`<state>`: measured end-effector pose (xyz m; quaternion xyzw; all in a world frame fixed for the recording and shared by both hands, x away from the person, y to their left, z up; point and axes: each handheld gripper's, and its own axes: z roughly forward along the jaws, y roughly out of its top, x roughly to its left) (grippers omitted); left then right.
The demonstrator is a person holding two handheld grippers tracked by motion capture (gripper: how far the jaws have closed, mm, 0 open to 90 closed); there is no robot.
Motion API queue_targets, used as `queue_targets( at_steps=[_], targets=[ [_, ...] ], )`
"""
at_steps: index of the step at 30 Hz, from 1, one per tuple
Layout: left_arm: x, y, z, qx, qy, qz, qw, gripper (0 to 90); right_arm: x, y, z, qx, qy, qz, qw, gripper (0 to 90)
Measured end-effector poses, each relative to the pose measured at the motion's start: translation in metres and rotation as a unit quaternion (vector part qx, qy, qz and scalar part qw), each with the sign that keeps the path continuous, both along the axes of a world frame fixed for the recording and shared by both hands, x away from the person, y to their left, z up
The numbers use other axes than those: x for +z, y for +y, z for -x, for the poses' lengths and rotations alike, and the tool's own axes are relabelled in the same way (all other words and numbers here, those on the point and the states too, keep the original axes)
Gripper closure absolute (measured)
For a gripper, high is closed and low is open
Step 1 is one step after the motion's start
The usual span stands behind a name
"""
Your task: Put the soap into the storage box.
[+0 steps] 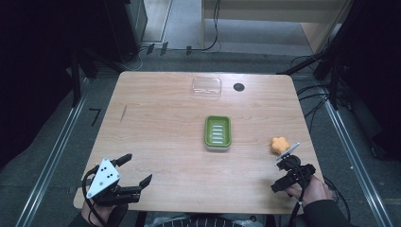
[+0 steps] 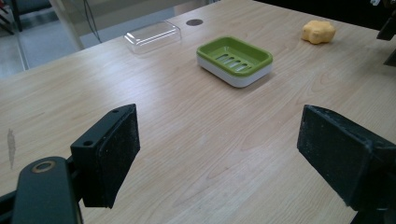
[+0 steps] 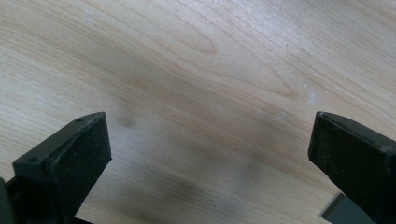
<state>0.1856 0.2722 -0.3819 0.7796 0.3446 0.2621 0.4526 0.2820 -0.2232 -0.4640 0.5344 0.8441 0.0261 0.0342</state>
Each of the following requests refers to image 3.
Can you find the dark grey flat object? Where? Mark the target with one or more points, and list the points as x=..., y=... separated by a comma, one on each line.
x=344, y=211

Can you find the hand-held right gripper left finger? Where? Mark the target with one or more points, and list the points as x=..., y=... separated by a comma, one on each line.
x=67, y=168

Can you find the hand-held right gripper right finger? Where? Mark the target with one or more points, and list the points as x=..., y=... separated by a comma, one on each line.
x=355, y=155

